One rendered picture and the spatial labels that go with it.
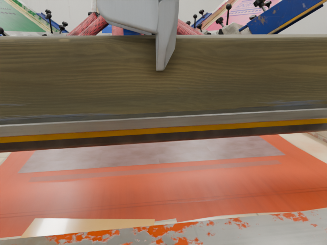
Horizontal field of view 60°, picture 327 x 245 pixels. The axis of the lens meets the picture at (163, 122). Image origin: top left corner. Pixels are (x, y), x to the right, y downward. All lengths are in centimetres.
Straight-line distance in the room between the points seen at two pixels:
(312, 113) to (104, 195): 21
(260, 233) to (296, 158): 23
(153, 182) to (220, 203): 8
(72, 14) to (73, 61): 469
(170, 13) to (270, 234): 16
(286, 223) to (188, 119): 11
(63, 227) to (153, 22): 18
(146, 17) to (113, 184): 18
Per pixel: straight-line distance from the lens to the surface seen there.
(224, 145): 43
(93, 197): 30
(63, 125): 24
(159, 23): 22
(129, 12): 22
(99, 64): 24
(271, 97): 29
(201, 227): 19
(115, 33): 127
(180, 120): 24
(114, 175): 34
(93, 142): 27
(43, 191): 33
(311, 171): 38
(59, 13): 496
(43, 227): 27
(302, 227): 21
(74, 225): 26
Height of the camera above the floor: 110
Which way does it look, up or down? 16 degrees down
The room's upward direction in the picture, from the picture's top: 1 degrees counter-clockwise
